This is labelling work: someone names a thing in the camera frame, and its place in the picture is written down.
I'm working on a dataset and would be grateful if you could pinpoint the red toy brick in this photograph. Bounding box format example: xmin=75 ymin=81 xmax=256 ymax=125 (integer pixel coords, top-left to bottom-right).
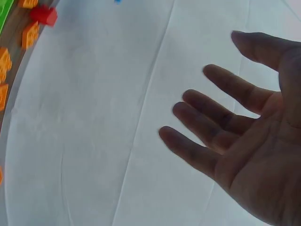
xmin=30 ymin=5 xmax=58 ymax=27

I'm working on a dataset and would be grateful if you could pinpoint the green baseplate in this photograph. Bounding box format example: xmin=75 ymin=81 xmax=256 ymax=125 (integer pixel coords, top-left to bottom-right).
xmin=0 ymin=0 xmax=15 ymax=34

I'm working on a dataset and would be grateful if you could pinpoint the person's right hand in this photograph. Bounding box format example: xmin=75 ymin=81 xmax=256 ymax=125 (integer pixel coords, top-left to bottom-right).
xmin=158 ymin=30 xmax=301 ymax=226

